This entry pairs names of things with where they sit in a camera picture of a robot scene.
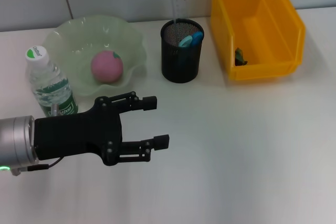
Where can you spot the left gripper silver connector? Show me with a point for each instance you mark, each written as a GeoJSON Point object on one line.
{"type": "Point", "coordinates": [55, 110]}

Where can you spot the clear green-label water bottle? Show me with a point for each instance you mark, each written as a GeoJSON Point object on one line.
{"type": "Point", "coordinates": [44, 82]}

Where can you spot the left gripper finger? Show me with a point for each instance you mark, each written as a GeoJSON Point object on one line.
{"type": "Point", "coordinates": [149, 102]}
{"type": "Point", "coordinates": [161, 142]}

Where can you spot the black mesh pen holder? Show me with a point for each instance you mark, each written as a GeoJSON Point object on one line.
{"type": "Point", "coordinates": [181, 64]}

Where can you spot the yellow plastic bin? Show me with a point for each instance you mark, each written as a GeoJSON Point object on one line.
{"type": "Point", "coordinates": [262, 37]}

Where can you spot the clear plastic ruler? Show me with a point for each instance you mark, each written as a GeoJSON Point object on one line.
{"type": "Point", "coordinates": [179, 6]}

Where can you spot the pale green wavy fruit bowl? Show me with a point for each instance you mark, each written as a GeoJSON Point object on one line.
{"type": "Point", "coordinates": [78, 40]}

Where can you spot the blue teal scissors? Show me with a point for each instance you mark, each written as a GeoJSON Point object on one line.
{"type": "Point", "coordinates": [185, 41]}

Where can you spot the green plastic wrapper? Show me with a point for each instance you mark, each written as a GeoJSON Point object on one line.
{"type": "Point", "coordinates": [240, 57]}

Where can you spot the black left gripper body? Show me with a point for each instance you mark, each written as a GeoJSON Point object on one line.
{"type": "Point", "coordinates": [78, 134]}

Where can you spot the pink toy peach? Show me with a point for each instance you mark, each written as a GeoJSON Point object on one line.
{"type": "Point", "coordinates": [105, 68]}

